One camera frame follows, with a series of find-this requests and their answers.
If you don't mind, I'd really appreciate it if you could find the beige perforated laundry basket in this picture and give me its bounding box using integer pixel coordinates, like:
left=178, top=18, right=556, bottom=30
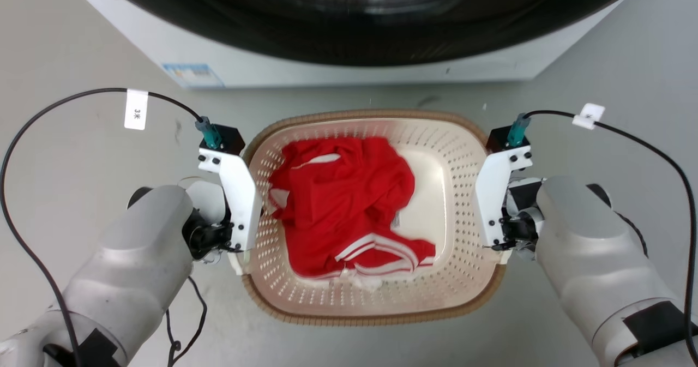
left=240, top=109, right=507, bottom=327

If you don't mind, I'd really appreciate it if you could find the teal cable connector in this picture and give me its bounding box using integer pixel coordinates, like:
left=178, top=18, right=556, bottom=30
left=506, top=112, right=532, bottom=148
left=195, top=116, right=224, bottom=150

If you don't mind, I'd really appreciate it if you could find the teal right cable connector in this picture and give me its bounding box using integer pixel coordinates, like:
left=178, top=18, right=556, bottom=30
left=506, top=112, right=532, bottom=148

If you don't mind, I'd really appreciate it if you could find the white washing machine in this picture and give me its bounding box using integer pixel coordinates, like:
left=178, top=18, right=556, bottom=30
left=59, top=0, right=655, bottom=89

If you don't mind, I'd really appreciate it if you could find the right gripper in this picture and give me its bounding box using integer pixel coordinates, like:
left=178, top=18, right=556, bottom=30
left=490, top=214, right=541, bottom=265

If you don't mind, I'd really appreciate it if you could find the black round washing machine door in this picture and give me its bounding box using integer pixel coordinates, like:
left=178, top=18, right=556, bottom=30
left=82, top=0, right=653, bottom=67

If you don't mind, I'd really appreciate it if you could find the small white cable tag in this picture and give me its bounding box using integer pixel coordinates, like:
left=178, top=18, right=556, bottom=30
left=572, top=103, right=606, bottom=131

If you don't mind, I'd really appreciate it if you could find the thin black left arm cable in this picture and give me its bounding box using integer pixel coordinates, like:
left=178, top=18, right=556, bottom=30
left=165, top=275, right=208, bottom=367

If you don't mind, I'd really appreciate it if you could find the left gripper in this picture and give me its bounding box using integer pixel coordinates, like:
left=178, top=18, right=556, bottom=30
left=184, top=216, right=253, bottom=276

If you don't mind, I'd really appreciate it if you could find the blue white energy label sticker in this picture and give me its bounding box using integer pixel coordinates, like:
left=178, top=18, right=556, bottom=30
left=162, top=63, right=226, bottom=89

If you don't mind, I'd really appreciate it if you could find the teal left cable connector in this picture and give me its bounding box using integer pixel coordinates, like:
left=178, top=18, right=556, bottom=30
left=195, top=116, right=224, bottom=150

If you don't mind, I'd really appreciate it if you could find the white printed cable tag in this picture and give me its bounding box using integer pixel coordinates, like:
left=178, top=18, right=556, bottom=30
left=124, top=88, right=149, bottom=131

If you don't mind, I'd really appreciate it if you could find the red garment with white stripes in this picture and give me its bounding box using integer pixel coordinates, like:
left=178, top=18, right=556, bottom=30
left=267, top=136, right=437, bottom=290

